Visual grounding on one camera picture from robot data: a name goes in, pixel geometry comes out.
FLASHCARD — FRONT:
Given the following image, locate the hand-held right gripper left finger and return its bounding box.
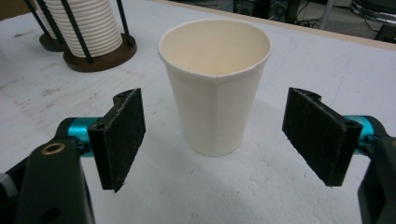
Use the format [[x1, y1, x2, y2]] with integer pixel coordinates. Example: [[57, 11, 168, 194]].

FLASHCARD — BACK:
[[55, 88, 147, 193]]

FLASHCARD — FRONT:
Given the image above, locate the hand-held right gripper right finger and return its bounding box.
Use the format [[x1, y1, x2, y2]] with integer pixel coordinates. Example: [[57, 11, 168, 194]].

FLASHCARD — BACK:
[[282, 87, 375, 187]]

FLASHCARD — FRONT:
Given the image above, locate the brown double cup holder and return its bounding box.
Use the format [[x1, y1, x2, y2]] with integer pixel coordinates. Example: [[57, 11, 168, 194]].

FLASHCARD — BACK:
[[22, 0, 138, 74]]

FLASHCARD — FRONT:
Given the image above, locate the single white paper cup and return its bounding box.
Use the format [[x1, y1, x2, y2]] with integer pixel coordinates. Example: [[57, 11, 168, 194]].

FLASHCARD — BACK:
[[158, 18, 273, 158]]

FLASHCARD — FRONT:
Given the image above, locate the stack of white paper cups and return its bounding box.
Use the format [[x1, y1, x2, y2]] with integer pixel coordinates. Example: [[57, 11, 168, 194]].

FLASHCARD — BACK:
[[43, 0, 123, 59], [36, 7, 54, 40]]

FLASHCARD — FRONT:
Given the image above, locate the white metal desk leg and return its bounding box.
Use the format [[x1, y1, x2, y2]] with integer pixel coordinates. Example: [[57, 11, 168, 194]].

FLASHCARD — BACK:
[[318, 0, 336, 31]]

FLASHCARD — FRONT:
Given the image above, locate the black computer tower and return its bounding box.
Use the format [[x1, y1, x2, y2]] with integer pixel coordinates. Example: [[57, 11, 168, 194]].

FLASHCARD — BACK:
[[267, 0, 301, 23], [233, 0, 266, 18]]

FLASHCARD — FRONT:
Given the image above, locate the black round stool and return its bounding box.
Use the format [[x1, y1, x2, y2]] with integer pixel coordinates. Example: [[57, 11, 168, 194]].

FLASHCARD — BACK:
[[349, 0, 396, 26]]

